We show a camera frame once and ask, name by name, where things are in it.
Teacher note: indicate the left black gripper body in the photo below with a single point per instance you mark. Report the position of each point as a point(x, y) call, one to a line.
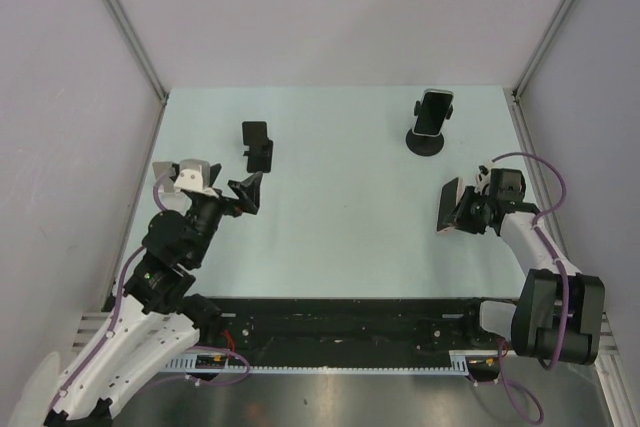
point(219, 206)

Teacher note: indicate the black round-base phone mount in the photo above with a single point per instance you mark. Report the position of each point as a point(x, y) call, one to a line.
point(426, 146)

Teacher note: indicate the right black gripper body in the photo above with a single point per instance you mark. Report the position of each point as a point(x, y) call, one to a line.
point(470, 215)

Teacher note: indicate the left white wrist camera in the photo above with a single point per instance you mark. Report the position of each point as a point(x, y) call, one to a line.
point(193, 177)

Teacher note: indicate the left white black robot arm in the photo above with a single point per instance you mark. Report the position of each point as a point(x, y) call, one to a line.
point(154, 317)

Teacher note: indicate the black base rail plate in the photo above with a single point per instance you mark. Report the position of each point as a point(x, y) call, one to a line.
point(377, 334)

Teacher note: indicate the white silver phone stand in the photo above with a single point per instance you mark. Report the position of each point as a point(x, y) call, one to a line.
point(164, 193)

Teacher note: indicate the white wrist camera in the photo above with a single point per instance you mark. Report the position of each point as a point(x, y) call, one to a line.
point(483, 177)
point(193, 177)

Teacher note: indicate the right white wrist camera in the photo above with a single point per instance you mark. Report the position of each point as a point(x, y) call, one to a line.
point(483, 177)

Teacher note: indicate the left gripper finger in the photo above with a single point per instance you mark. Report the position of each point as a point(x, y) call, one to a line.
point(247, 193)
point(214, 171)

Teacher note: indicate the white phone in car mount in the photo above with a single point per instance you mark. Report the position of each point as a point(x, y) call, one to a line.
point(432, 111)

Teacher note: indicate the pink phone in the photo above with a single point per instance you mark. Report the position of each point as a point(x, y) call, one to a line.
point(450, 196)

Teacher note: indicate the black phone stand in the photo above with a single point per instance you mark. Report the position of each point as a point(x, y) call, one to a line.
point(259, 147)

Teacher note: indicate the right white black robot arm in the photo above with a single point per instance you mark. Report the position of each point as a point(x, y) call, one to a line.
point(558, 315)

